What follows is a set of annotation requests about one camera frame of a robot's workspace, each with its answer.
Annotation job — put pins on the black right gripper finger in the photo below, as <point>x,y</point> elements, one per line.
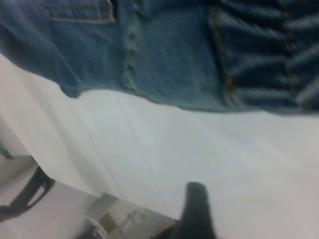
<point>197,216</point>

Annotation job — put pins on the black metal frame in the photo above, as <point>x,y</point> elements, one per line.
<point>37,184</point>

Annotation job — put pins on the blue denim jeans shorts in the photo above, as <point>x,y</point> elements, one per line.
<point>174,49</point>

